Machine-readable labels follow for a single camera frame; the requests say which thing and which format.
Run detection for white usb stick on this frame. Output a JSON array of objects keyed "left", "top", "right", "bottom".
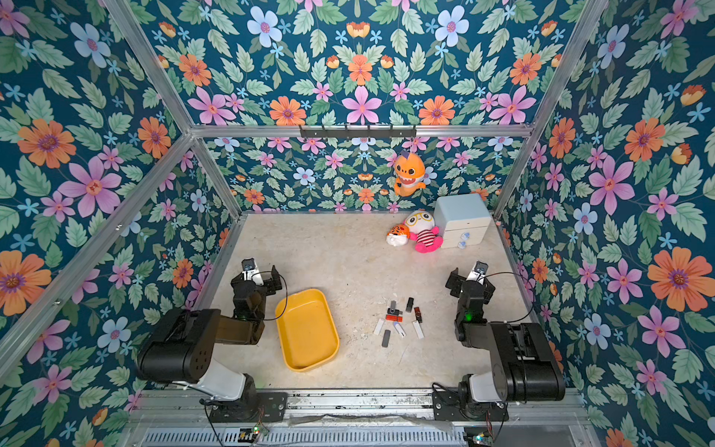
[
  {"left": 374, "top": 318, "right": 385, "bottom": 335},
  {"left": 413, "top": 320, "right": 425, "bottom": 339}
]

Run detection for black swivel usb drive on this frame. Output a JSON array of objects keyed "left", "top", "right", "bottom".
[{"left": 387, "top": 301, "right": 402, "bottom": 317}]

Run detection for dark grey usb stick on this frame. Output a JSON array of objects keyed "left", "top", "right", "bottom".
[{"left": 381, "top": 330, "right": 391, "bottom": 348}]

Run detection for dark red usb drive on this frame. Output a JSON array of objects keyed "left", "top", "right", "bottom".
[{"left": 413, "top": 307, "right": 423, "bottom": 324}]

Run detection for white capped usb drive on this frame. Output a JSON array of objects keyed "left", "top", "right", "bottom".
[{"left": 393, "top": 322, "right": 406, "bottom": 338}]

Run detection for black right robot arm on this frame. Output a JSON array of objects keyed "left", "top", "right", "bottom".
[{"left": 445, "top": 263, "right": 566, "bottom": 408}]

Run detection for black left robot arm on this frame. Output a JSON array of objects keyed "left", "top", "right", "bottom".
[{"left": 136, "top": 268, "right": 287, "bottom": 403}]

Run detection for yellow plastic storage tray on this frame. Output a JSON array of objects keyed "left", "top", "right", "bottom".
[{"left": 275, "top": 289, "right": 340, "bottom": 373}]

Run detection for white mini drawer cabinet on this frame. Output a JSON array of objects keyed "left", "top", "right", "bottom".
[{"left": 434, "top": 194, "right": 493, "bottom": 249}]

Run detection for white pink striped plush doll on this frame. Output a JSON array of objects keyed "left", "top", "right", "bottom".
[{"left": 403, "top": 210, "right": 443, "bottom": 254}]

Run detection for small tiger plush toy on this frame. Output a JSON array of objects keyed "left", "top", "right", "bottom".
[{"left": 385, "top": 223, "right": 411, "bottom": 247}]

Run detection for orange dinosaur plush toy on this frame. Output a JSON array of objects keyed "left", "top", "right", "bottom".
[{"left": 394, "top": 151, "right": 426, "bottom": 197}]

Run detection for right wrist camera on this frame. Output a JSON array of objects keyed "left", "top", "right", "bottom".
[{"left": 467, "top": 261, "right": 489, "bottom": 284}]

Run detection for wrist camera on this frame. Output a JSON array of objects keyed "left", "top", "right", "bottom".
[
  {"left": 467, "top": 261, "right": 489, "bottom": 284},
  {"left": 240, "top": 258, "right": 264, "bottom": 286}
]

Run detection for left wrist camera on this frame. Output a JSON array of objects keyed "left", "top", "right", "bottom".
[{"left": 240, "top": 258, "right": 264, "bottom": 286}]

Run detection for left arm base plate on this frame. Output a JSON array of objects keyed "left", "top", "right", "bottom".
[{"left": 209, "top": 391, "right": 288, "bottom": 424}]

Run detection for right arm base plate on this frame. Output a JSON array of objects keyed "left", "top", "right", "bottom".
[{"left": 431, "top": 382, "right": 509, "bottom": 423}]

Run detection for black wall hook rail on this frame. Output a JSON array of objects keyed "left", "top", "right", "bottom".
[{"left": 299, "top": 125, "right": 417, "bottom": 140}]

